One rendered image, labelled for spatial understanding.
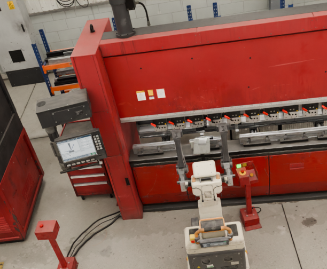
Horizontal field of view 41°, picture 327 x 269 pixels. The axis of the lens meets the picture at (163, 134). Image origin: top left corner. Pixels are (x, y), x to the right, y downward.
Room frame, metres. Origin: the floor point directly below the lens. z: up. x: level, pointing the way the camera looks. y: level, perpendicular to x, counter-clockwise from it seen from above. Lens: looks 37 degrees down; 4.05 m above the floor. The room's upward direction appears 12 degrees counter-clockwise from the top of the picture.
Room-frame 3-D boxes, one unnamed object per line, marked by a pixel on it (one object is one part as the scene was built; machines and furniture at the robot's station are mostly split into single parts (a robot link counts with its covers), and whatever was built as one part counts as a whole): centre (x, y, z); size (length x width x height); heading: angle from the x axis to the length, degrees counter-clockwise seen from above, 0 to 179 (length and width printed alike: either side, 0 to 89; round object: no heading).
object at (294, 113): (3.72, -1.37, 1.26); 0.15 x 0.09 x 0.17; 80
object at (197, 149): (3.75, -0.39, 1.00); 0.26 x 0.18 x 0.01; 170
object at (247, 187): (3.44, -0.79, 0.39); 0.05 x 0.05 x 0.54; 1
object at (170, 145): (3.99, 0.13, 0.92); 0.50 x 0.06 x 0.10; 80
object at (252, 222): (3.41, -0.79, 0.06); 0.25 x 0.20 x 0.12; 1
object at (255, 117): (3.79, -0.98, 1.26); 0.15 x 0.09 x 0.17; 80
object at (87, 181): (4.50, 1.00, 0.50); 0.50 x 0.50 x 1.00; 80
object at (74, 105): (3.69, 0.90, 1.53); 0.51 x 0.25 x 0.85; 94
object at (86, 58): (4.23, 0.52, 1.15); 0.85 x 0.25 x 2.30; 170
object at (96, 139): (3.61, 0.84, 1.42); 0.45 x 0.12 x 0.36; 94
